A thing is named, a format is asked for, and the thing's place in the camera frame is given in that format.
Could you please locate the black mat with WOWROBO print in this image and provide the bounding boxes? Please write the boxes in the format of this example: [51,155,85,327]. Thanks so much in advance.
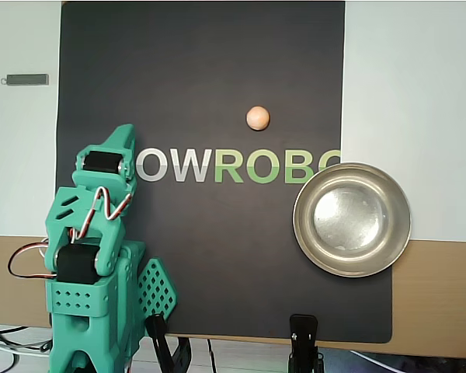
[49,0,394,345]

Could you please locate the thin black hanging cable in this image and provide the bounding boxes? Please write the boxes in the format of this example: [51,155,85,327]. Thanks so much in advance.
[206,338,218,373]

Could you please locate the black robot supply cable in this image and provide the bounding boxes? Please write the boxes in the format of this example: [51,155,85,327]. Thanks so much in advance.
[0,321,54,373]

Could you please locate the white paper sheet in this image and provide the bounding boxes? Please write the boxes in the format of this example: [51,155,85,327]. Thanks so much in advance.
[339,0,466,244]
[0,0,63,237]

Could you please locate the orange ball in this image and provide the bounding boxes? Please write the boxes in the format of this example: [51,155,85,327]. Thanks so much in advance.
[245,105,271,132]

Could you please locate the metal bowl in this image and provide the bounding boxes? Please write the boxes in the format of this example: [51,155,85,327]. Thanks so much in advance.
[292,162,412,278]

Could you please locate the black clamp right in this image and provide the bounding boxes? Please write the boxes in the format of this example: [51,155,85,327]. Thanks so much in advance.
[288,313,323,373]

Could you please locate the grey USB stick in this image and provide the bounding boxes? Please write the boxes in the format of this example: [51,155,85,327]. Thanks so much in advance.
[0,73,50,87]

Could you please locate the black table clamp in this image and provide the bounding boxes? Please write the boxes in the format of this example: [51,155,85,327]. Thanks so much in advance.
[145,312,193,373]

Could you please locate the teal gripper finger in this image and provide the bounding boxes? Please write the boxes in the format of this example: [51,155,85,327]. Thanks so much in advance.
[119,124,137,184]
[106,124,132,156]

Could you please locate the red white black servo cable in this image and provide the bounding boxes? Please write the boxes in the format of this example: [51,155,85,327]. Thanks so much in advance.
[7,240,59,281]
[69,186,134,242]

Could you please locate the teal gripper body with motor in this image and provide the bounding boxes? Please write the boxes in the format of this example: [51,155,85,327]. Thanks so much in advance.
[71,145,137,195]

